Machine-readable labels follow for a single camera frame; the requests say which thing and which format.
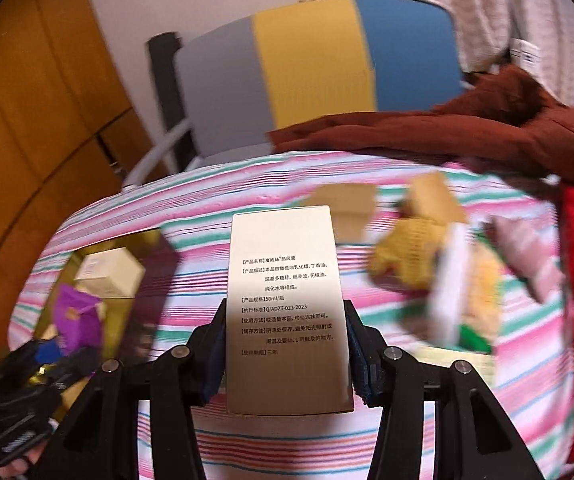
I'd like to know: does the gold tin container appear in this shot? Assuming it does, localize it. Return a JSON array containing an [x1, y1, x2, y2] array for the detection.
[[14, 227, 182, 426]]

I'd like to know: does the white tube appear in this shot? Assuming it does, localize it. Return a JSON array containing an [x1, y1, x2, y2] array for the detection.
[[427, 222, 470, 347]]

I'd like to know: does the narrow tan cardboard box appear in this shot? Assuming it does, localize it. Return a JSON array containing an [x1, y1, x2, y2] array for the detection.
[[411, 172, 468, 226]]

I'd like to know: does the striped tablecloth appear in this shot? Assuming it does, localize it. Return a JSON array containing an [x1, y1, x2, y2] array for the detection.
[[9, 150, 574, 480]]

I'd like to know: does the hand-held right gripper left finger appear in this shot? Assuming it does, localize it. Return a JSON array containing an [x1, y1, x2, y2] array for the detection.
[[42, 300, 230, 480]]

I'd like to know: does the beige printed carton box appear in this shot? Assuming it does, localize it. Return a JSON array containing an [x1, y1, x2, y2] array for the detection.
[[226, 205, 355, 416]]

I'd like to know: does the pale green box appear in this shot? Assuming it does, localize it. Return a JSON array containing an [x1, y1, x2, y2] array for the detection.
[[417, 346, 496, 390]]

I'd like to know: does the purple packet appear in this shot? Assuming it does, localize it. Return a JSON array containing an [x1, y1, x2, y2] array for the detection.
[[52, 284, 105, 356]]

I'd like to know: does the green packet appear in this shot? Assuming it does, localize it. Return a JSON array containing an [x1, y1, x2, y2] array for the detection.
[[459, 322, 492, 356]]

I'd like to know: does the wide tan cardboard box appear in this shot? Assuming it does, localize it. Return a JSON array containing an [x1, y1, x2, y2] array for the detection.
[[302, 183, 378, 246]]

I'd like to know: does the brown jacket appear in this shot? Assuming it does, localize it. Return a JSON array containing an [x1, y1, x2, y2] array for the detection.
[[267, 65, 574, 186]]

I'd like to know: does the small cream box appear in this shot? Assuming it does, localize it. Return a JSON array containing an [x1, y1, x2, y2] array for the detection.
[[74, 247, 146, 301]]

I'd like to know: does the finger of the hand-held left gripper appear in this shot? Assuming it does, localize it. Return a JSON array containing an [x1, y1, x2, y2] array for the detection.
[[42, 350, 102, 391], [0, 340, 68, 378]]

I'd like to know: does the pink packet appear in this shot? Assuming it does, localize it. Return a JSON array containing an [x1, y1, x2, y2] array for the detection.
[[489, 215, 564, 303]]

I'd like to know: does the person's left hand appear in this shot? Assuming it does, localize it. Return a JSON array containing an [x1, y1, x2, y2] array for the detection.
[[0, 452, 42, 480]]

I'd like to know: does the yellow knitted cloth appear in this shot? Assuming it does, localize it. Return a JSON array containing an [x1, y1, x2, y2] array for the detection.
[[369, 212, 502, 348]]

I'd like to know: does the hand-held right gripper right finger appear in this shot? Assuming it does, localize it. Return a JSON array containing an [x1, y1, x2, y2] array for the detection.
[[344, 301, 542, 480]]

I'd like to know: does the wooden cabinet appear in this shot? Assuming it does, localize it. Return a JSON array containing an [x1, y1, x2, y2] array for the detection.
[[0, 0, 178, 321]]

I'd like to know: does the white paper tag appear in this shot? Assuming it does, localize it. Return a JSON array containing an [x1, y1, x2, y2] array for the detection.
[[509, 37, 541, 73]]

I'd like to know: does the grey yellow blue chair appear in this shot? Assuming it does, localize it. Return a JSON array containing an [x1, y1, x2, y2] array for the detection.
[[122, 0, 468, 196]]

